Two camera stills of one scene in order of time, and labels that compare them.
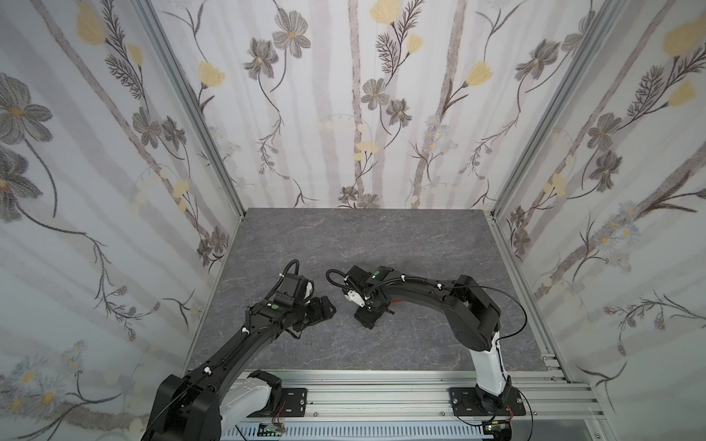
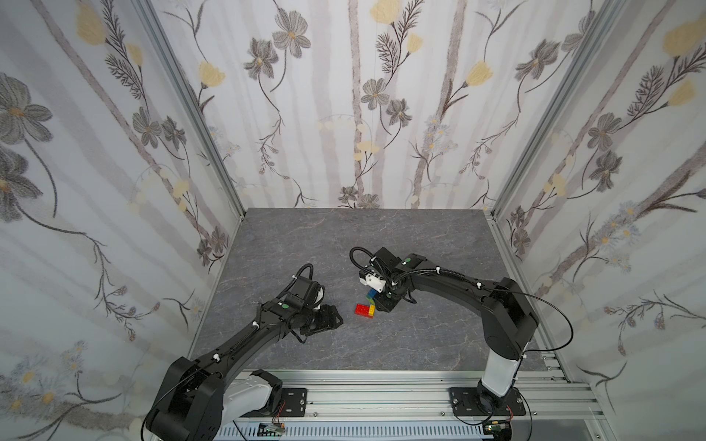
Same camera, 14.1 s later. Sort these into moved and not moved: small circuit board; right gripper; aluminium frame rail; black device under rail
Moved: right gripper
Not moved: black device under rail; aluminium frame rail; small circuit board
